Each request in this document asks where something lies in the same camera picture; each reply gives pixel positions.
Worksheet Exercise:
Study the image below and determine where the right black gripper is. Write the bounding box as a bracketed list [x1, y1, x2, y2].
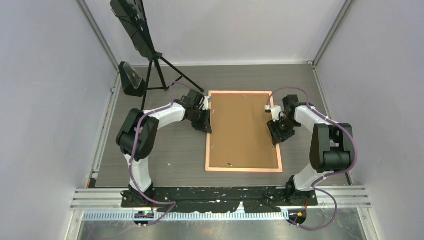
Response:
[268, 116, 300, 146]

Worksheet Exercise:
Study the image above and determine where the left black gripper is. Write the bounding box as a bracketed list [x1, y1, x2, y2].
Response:
[188, 107, 211, 134]

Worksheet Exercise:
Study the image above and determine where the brown cardboard backing board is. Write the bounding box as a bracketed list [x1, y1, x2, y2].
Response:
[209, 94, 280, 170]

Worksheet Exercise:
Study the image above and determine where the pink wooden picture frame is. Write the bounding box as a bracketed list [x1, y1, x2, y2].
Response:
[205, 90, 284, 174]

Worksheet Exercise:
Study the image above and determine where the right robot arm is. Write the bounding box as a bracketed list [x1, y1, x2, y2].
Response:
[264, 94, 356, 205]

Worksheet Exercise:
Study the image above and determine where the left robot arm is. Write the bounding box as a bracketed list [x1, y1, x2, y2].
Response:
[116, 89, 212, 207]

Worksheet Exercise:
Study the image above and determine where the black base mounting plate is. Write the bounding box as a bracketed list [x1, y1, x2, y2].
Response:
[120, 186, 318, 214]

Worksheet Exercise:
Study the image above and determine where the black wedge stand base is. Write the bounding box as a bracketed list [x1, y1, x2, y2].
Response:
[118, 61, 146, 98]

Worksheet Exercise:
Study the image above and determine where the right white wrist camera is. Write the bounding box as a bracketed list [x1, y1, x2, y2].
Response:
[264, 105, 283, 122]

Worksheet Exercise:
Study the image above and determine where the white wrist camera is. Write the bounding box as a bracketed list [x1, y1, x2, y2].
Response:
[264, 105, 283, 122]
[199, 96, 212, 111]

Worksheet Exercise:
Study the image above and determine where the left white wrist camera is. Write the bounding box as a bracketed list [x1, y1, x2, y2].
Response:
[199, 96, 212, 111]

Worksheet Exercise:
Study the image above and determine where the black camera tripod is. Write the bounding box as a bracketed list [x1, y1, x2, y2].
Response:
[141, 51, 205, 110]

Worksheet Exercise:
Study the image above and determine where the aluminium rail front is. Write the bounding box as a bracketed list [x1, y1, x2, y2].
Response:
[70, 185, 371, 222]

